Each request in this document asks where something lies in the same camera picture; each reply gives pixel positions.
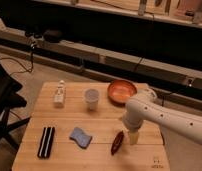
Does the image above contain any orange wooden bowl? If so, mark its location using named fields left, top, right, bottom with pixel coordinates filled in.
left=107, top=80, right=137, bottom=105

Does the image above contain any dark red chili pepper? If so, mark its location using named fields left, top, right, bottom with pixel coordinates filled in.
left=111, top=131, right=124, bottom=155

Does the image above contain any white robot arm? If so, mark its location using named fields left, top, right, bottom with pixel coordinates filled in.
left=122, top=88, right=202, bottom=145

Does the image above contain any blue sponge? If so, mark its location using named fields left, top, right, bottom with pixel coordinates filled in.
left=69, top=127, right=92, bottom=149

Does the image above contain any black cable on floor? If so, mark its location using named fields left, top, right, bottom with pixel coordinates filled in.
left=0, top=39, right=38, bottom=76

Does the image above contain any black white striped case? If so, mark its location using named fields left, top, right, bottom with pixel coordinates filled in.
left=37, top=127, right=55, bottom=159

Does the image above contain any translucent plastic cup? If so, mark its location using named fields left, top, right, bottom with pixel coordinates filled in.
left=84, top=89, right=99, bottom=110

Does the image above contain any small white bottle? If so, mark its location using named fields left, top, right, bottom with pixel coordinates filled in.
left=53, top=80, right=65, bottom=107

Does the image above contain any black office chair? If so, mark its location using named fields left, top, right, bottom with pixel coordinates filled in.
left=0, top=64, right=30, bottom=149

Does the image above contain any black power adapter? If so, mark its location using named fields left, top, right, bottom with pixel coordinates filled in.
left=43, top=30, right=62, bottom=43

